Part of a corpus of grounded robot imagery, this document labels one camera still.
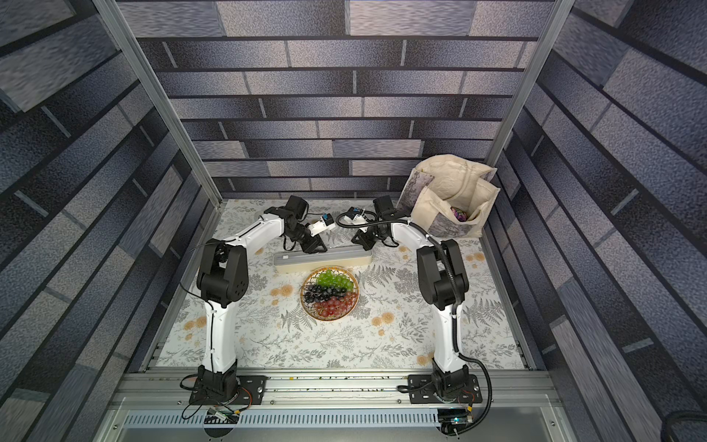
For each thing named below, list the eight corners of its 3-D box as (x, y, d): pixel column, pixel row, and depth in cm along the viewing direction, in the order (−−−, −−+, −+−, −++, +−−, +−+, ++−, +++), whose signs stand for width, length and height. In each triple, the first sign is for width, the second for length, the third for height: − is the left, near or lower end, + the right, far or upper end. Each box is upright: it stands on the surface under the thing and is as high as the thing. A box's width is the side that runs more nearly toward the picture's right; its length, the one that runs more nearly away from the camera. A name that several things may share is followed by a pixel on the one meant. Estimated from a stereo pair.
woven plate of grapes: (299, 320, 88) (297, 316, 85) (306, 271, 99) (304, 265, 96) (359, 320, 88) (359, 316, 84) (359, 271, 99) (359, 265, 96)
